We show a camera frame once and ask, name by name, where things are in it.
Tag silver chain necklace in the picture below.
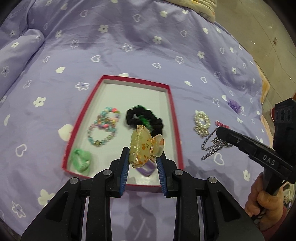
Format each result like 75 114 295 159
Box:
200 127 233 161

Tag green fabric bow hair tie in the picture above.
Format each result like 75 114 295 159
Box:
70 148 92 173

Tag pastel glass bead bracelet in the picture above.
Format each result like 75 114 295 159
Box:
87 122 118 147

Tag purple fabric flower hair tie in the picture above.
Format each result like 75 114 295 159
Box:
136 161 156 177

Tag red shallow box lid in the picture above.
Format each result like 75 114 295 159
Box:
62 75 184 178

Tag yellow translucent claw clip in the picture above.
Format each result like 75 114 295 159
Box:
128 125 165 168

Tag green woven bracelet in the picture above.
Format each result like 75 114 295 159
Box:
135 105 153 133

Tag colourful candy bead bracelet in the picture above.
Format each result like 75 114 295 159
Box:
96 106 121 129

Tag black velvet scrunchie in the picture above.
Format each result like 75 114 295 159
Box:
125 105 164 137

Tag person's right hand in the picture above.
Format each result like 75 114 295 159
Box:
244 173 287 231

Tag pink hair clip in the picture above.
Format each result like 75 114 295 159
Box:
215 120 230 128

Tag purple lace hair flower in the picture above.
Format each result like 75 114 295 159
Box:
227 99 241 114

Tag white pearl hair scrunchie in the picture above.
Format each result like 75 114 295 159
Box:
194 110 211 138

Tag orange bed sheet edge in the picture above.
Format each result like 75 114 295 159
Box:
255 63 273 147

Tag cream patterned pillow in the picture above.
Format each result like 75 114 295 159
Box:
167 0 217 23

